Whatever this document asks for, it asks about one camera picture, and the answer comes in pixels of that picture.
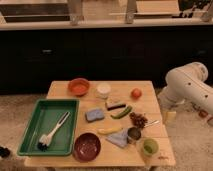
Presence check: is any blue sponge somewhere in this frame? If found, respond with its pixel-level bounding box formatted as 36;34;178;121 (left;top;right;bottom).
85;108;105;122

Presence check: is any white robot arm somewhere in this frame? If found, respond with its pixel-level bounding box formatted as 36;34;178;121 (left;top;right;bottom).
158;62;213;127

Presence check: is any purple bowl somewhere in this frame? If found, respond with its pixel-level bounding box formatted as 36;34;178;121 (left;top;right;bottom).
73;133;101;162

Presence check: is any orange bowl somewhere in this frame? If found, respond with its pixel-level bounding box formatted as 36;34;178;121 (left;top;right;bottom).
68;78;90;96

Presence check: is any metal spoon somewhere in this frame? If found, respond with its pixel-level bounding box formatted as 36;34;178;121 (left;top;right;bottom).
144;120;160;128

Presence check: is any brown grape bunch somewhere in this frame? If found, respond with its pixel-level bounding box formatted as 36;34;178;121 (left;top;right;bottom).
130;112;148;129

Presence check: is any green cup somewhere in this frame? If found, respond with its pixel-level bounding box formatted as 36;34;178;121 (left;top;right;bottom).
142;138;159;157

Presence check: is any metal cup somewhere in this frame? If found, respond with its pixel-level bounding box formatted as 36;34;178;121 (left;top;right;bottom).
127;127;141;144

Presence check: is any green pepper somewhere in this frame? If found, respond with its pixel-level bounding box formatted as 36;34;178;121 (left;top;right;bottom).
110;106;132;119

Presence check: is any red tomato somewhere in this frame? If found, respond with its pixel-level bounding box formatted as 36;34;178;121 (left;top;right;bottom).
131;88;142;99

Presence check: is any wooden table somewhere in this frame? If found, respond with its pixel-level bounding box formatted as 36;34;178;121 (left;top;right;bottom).
25;81;176;168

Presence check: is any grey blue cloth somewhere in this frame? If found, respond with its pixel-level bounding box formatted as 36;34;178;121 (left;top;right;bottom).
106;129;127;148

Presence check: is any yellow banana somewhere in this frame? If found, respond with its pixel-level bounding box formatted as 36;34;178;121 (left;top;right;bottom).
97;127;122;135

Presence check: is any black and white eraser block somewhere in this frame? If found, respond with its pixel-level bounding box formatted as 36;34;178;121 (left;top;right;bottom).
105;101;126;111

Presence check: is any white cup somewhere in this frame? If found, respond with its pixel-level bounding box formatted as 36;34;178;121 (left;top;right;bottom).
96;83;111;99

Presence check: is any green plastic tray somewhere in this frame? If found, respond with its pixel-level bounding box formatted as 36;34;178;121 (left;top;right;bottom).
17;99;79;156

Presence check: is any dark cabinet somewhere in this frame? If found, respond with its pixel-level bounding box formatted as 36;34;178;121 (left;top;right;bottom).
0;26;213;94

